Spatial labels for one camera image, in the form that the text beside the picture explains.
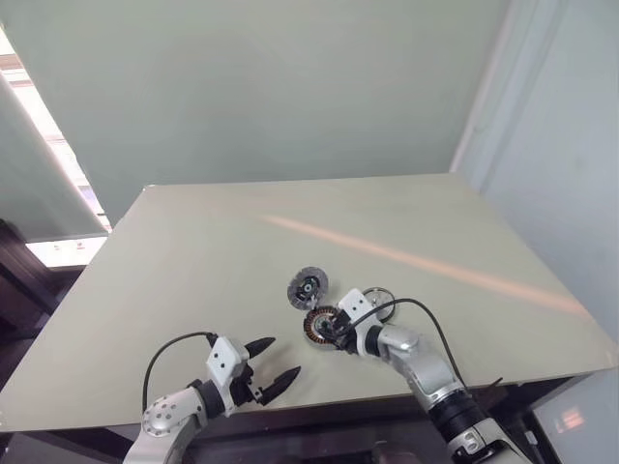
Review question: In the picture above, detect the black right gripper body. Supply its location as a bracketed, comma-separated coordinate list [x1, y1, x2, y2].
[333, 312, 363, 358]

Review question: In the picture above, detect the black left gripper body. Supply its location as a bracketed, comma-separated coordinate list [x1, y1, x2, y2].
[222, 360, 271, 416]

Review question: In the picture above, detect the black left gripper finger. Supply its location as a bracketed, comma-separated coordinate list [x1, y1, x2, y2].
[243, 336, 278, 362]
[262, 365, 303, 405]

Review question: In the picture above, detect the copper wound motor housing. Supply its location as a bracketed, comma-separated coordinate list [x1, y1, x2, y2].
[302, 305, 345, 349]

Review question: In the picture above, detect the gray ribbed motor disc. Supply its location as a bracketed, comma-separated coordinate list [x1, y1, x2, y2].
[285, 266, 331, 309]

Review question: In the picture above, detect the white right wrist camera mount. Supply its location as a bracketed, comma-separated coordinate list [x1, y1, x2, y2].
[337, 288, 377, 331]

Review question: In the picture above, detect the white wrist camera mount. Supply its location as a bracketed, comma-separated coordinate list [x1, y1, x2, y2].
[337, 288, 377, 331]
[206, 336, 251, 389]

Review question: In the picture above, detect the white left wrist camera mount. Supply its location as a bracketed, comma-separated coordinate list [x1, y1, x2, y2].
[206, 336, 251, 389]

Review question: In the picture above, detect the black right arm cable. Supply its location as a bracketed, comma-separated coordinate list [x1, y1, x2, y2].
[344, 298, 468, 389]

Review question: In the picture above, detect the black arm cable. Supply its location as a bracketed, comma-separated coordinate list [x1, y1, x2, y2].
[142, 331, 217, 413]
[344, 298, 468, 389]

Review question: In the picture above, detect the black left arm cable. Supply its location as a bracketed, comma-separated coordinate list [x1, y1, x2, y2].
[142, 331, 217, 413]

